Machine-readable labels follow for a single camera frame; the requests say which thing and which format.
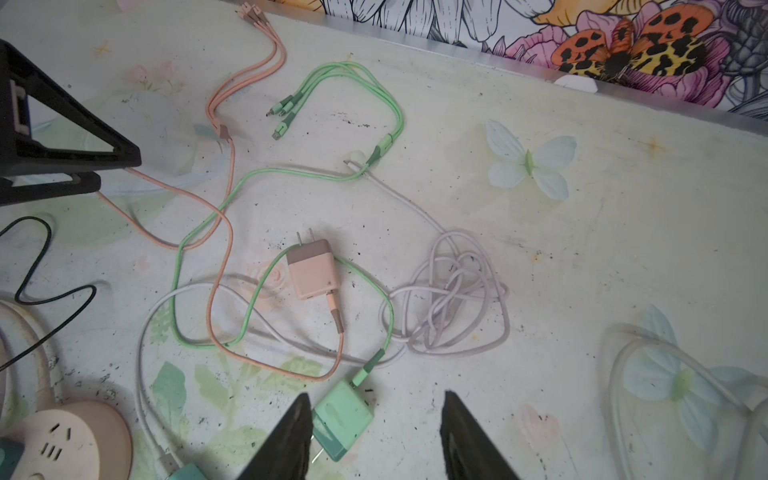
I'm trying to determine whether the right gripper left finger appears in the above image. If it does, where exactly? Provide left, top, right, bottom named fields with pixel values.
left=237, top=393, right=313, bottom=480

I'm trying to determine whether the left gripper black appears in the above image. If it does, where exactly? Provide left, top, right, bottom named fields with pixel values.
left=0, top=38, right=143, bottom=206

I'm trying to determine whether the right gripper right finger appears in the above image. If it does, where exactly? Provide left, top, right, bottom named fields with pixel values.
left=440, top=390, right=519, bottom=480

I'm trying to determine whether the teal charger with white cable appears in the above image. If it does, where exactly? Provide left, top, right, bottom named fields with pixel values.
left=168, top=463, right=207, bottom=480

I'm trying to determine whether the white usb cable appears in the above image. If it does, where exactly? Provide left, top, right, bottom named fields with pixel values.
left=134, top=158, right=512, bottom=475

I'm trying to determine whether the pink charger plug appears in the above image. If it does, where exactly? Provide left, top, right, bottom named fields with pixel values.
left=286, top=239, right=340, bottom=300

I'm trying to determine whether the teal charger with black cable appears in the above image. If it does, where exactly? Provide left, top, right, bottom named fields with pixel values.
left=0, top=438, right=24, bottom=480

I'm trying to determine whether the green charger plug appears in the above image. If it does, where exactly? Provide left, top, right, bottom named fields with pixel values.
left=312, top=380, right=374, bottom=462

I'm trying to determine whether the round pink power socket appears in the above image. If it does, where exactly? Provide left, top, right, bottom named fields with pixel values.
left=1, top=401, right=133, bottom=479

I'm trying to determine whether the black usb cable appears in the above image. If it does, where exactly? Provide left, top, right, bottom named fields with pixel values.
left=0, top=215, right=98, bottom=373

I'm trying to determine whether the pink socket power cord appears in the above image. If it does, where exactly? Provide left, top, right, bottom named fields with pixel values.
left=0, top=298, right=58, bottom=421

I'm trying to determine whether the green multi-head usb cable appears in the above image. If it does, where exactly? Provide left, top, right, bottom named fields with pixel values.
left=170, top=59, right=406, bottom=388

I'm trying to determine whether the pink multi-head usb cable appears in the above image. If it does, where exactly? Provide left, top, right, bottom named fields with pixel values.
left=95, top=1, right=348, bottom=383

